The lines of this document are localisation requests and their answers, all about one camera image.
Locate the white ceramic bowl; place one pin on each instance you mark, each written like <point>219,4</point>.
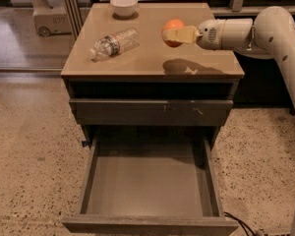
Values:
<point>124,8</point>

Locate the open grey middle drawer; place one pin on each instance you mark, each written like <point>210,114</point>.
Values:
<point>150,181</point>

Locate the metal window frame rail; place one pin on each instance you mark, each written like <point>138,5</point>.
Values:
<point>74,17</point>

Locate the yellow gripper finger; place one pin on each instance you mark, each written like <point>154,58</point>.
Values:
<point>186,35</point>

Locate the orange fruit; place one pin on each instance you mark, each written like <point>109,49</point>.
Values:
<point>170,25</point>

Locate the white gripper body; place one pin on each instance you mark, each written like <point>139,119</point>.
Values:
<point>208,33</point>

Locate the clear plastic water bottle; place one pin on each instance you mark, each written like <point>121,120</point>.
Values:
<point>115,44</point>

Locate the closed grey top drawer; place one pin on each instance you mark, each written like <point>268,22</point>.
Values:
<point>151,112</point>

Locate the brown drawer cabinet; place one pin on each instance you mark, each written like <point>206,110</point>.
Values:
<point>151,71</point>

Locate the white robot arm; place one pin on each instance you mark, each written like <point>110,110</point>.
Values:
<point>270,35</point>

